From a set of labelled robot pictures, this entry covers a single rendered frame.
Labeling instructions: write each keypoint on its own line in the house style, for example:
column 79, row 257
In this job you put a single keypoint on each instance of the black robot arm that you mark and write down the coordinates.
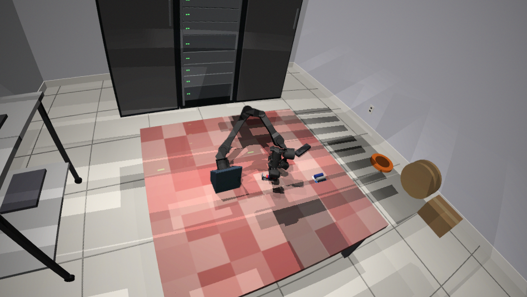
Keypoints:
column 288, row 153

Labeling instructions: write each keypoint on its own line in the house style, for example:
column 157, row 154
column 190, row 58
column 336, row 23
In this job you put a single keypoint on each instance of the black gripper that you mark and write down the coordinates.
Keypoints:
column 273, row 165

